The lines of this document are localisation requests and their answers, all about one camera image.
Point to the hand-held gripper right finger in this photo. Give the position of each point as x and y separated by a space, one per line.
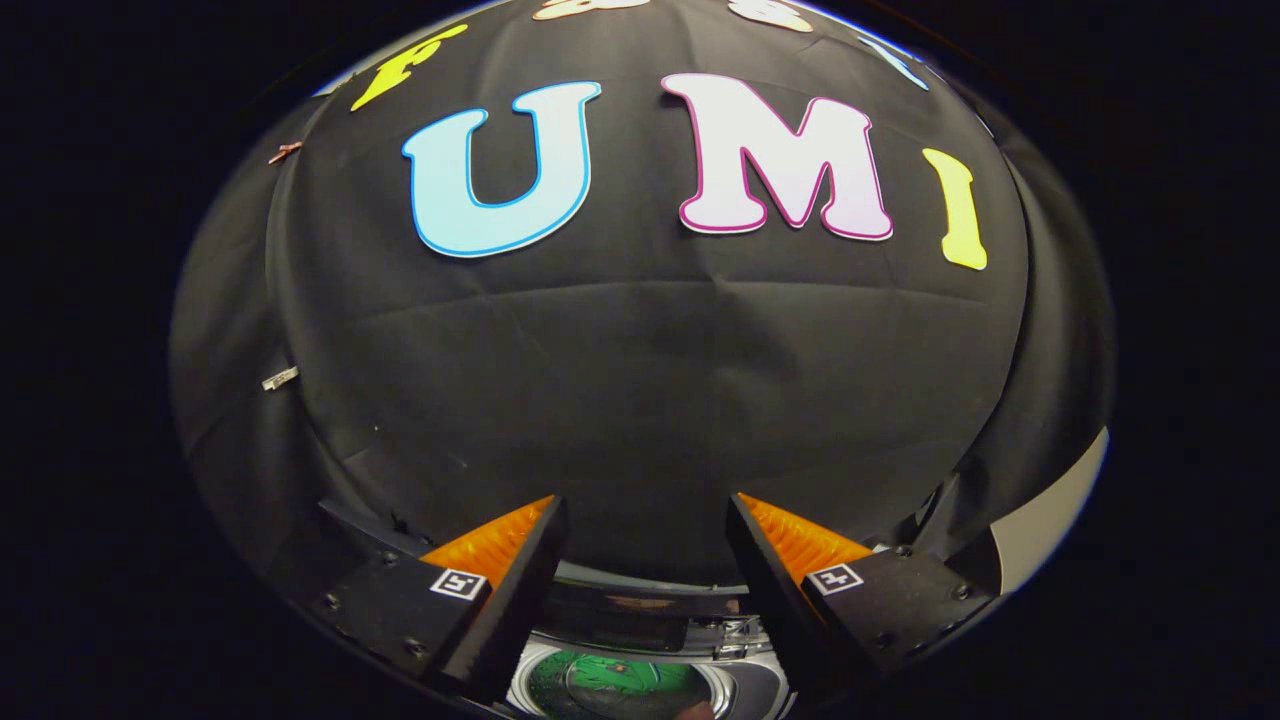
775 600

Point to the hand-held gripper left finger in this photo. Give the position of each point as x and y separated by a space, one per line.
520 610

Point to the green polo shirt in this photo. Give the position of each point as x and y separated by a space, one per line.
600 690

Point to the black backdrop cloth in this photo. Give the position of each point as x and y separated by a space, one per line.
650 380

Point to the silver clip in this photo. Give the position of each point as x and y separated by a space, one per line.
279 378

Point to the copper clip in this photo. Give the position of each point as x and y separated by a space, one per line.
284 152

